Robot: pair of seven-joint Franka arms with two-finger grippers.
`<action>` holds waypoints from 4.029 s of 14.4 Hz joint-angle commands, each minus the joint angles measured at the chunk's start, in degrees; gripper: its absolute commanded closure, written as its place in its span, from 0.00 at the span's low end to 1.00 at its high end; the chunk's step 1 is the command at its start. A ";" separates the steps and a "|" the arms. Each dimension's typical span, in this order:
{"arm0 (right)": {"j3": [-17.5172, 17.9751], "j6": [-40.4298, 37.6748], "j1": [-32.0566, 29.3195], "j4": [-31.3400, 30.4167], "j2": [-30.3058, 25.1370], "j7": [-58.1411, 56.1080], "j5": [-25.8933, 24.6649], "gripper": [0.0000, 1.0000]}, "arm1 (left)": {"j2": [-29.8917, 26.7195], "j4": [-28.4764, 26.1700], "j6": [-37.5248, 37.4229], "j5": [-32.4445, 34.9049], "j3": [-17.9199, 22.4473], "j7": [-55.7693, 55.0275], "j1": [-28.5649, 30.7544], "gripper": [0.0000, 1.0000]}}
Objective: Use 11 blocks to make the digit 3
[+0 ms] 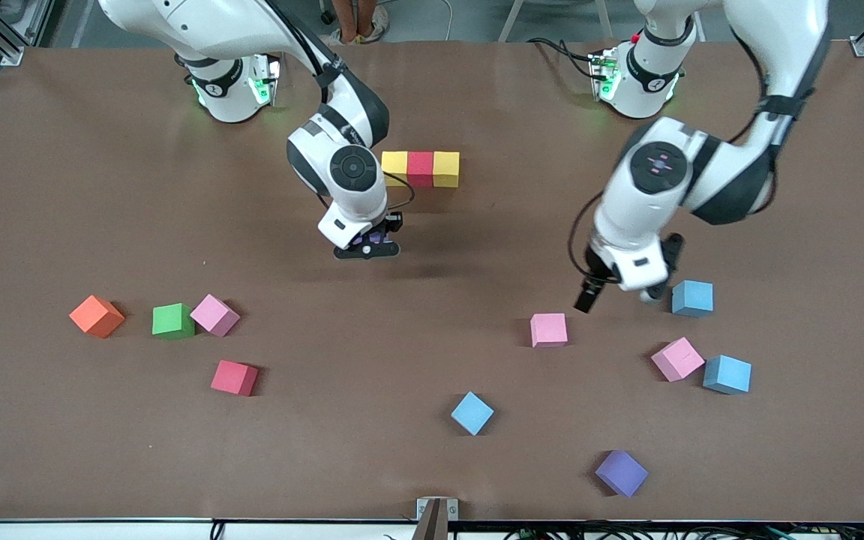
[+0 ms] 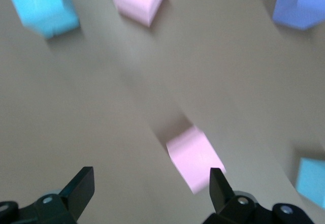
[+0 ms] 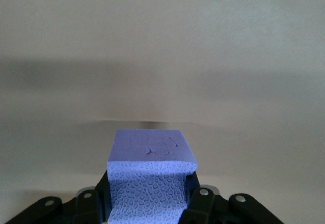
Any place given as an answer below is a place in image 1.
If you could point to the red foam block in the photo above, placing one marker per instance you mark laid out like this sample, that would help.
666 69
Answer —
420 166
234 377

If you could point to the brown table cover sheet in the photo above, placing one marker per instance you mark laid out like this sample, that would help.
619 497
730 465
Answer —
402 337

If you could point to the purple foam block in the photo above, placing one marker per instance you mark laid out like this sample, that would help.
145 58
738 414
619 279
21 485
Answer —
376 238
621 472

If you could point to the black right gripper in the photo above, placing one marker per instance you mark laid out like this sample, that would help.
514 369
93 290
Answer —
391 222

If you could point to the orange foam block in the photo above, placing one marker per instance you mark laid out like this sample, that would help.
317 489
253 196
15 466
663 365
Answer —
97 316

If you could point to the blue foam block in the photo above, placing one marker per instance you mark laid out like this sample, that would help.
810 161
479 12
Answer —
727 374
472 412
692 298

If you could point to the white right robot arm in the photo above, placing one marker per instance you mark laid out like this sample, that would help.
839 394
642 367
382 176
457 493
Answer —
357 195

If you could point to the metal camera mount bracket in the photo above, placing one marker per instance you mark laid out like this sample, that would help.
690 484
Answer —
453 508

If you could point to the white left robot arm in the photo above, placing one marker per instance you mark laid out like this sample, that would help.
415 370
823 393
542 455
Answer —
702 172

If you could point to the white stand leg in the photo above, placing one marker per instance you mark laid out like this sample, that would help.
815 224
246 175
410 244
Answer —
606 16
512 21

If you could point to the pink foam block with slit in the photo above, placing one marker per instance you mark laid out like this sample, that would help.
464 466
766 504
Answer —
677 358

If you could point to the yellow foam block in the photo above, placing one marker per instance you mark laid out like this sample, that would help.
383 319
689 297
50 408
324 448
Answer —
396 163
445 169

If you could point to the green foam block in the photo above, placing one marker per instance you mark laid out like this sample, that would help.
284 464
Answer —
173 321

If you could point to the person leg with sneaker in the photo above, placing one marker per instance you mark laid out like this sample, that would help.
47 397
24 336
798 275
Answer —
376 22
343 19

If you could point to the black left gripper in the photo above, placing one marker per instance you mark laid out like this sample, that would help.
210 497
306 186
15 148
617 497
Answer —
593 283

